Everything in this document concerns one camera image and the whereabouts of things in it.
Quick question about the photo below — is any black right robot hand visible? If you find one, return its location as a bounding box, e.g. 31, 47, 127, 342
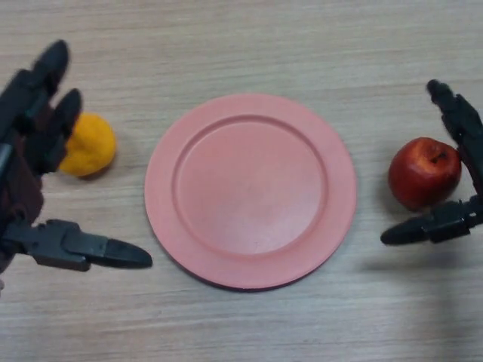
380, 78, 483, 247

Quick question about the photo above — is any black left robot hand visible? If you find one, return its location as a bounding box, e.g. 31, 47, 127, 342
0, 39, 153, 299

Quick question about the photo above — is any red apple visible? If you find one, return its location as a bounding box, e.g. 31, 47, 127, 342
388, 137, 463, 212

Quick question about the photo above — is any pink round plate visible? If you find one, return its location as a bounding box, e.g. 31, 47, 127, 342
143, 93, 358, 292

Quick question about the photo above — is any yellow pear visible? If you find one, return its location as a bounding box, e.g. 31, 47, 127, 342
59, 112, 117, 178

